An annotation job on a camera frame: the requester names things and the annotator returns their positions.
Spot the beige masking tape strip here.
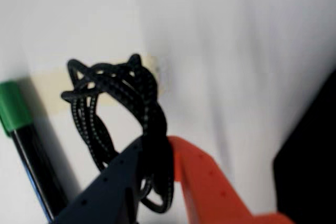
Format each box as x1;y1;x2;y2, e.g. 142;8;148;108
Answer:
31;55;169;114

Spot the black fabric bag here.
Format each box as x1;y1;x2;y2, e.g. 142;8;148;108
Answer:
272;69;336;218

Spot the black marker with green cap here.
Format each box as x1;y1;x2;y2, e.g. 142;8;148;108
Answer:
0;80;69;223

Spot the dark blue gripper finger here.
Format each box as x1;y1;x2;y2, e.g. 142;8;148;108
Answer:
54;142;144;224

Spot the black braided cable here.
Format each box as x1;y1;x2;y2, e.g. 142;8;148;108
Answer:
60;53;175;214

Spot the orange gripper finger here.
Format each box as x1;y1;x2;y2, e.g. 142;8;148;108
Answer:
167;135;295;224

